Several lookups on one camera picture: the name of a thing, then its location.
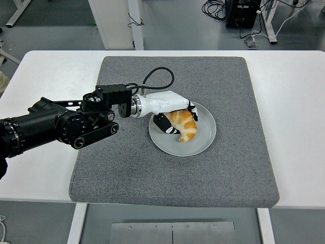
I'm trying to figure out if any thin black hanging cable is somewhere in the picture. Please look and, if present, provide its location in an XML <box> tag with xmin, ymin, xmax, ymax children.
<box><xmin>126</xmin><ymin>11</ymin><xmax>145</xmax><ymax>28</ymax></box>

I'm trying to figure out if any white desk foot bar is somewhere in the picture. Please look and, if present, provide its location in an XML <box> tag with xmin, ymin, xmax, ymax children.
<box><xmin>0</xmin><ymin>48</ymin><xmax>21</xmax><ymax>67</ymax></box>

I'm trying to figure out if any long white floor cable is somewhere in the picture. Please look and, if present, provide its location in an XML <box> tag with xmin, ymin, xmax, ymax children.
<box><xmin>251</xmin><ymin>0</ymin><xmax>310</xmax><ymax>41</ymax></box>

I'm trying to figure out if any white table leg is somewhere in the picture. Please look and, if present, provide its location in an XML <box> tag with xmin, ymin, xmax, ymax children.
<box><xmin>256</xmin><ymin>207</ymin><xmax>276</xmax><ymax>244</ymax></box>
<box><xmin>67</xmin><ymin>203</ymin><xmax>88</xmax><ymax>244</ymax></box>

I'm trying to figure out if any white cable by table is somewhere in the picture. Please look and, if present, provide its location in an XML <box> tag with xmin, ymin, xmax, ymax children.
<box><xmin>0</xmin><ymin>215</ymin><xmax>9</xmax><ymax>244</ymax></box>

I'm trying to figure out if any clear plastic floor bracket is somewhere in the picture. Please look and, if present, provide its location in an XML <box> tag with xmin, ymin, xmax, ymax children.
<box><xmin>244</xmin><ymin>35</ymin><xmax>259</xmax><ymax>49</ymax></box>

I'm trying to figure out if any grey felt mat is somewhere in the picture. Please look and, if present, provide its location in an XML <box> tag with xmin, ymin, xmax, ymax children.
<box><xmin>68</xmin><ymin>55</ymin><xmax>280</xmax><ymax>208</ymax></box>

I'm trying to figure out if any black cable coil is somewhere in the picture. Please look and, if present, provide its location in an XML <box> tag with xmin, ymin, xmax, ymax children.
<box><xmin>202</xmin><ymin>0</ymin><xmax>229</xmax><ymax>21</ymax></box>

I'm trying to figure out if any black computer tower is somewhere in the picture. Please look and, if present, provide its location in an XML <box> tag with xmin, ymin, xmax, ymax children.
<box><xmin>225</xmin><ymin>0</ymin><xmax>262</xmax><ymax>29</ymax></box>

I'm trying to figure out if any pale grey round plate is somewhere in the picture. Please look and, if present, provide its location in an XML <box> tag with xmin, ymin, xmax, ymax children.
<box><xmin>148</xmin><ymin>99</ymin><xmax>217</xmax><ymax>157</ymax></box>

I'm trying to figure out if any white desk leg with foot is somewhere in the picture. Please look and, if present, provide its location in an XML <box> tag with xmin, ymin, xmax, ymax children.
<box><xmin>5</xmin><ymin>0</ymin><xmax>33</xmax><ymax>28</ymax></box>
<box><xmin>261</xmin><ymin>0</ymin><xmax>278</xmax><ymax>44</ymax></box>

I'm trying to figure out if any white desk frame panel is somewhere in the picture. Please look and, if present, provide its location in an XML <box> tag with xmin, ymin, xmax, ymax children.
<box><xmin>88</xmin><ymin>0</ymin><xmax>145</xmax><ymax>51</ymax></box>

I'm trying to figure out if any golden croissant bread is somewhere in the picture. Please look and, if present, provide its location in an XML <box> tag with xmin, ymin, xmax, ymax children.
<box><xmin>166</xmin><ymin>109</ymin><xmax>198</xmax><ymax>142</ymax></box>

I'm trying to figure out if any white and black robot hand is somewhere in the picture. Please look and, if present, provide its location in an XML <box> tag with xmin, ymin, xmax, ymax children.
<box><xmin>139</xmin><ymin>90</ymin><xmax>200</xmax><ymax>136</ymax></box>

